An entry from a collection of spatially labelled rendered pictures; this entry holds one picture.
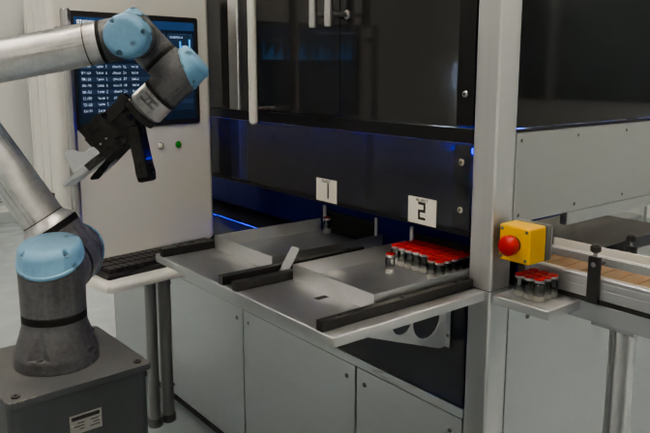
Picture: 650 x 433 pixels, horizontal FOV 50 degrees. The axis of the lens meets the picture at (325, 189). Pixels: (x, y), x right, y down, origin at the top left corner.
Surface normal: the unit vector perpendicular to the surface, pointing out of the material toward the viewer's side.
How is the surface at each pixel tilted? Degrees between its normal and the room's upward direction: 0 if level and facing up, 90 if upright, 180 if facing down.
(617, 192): 90
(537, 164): 90
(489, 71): 90
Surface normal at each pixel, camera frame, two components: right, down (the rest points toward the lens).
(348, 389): -0.79, 0.11
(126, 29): 0.10, 0.17
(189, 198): 0.72, 0.12
